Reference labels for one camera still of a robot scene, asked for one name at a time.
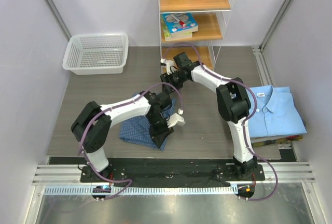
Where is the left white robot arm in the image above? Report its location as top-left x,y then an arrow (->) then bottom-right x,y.
71,91 -> 176,182

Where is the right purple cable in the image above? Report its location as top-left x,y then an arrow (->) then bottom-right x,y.
164,43 -> 279,203

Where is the blue children's book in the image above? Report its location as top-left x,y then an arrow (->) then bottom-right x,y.
161,13 -> 198,37

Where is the dark blue checkered shirt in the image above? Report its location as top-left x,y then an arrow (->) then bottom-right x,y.
119,91 -> 176,150

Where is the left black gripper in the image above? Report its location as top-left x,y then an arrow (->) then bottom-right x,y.
145,112 -> 173,147

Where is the white plastic laundry basket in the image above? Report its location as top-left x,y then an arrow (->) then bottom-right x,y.
62,33 -> 129,75

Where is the aluminium rail frame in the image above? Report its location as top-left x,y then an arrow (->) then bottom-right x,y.
32,161 -> 316,196

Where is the purple cable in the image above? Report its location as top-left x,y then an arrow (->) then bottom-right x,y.
164,43 -> 279,203
77,82 -> 184,202

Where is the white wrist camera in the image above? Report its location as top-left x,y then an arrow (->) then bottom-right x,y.
167,108 -> 186,128
160,58 -> 178,75

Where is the folded shirts pile underneath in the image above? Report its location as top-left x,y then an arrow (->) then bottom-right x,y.
251,134 -> 303,147

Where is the black mounting base plate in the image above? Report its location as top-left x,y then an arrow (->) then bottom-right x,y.
48,156 -> 266,183

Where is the folded light blue shirt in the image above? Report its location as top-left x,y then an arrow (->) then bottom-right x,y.
248,85 -> 307,138

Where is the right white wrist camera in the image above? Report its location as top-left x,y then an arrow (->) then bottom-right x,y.
160,58 -> 178,75

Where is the green book underneath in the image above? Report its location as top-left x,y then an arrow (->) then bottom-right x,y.
161,20 -> 192,41

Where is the red white marker pen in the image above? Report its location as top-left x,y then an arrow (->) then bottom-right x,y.
171,14 -> 186,27

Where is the white wire wooden shelf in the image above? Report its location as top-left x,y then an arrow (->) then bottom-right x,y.
158,0 -> 235,69

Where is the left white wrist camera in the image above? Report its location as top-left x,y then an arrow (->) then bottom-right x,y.
167,108 -> 186,128

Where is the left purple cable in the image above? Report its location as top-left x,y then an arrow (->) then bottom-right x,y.
77,82 -> 184,202

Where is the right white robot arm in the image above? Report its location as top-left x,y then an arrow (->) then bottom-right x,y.
160,52 -> 258,180

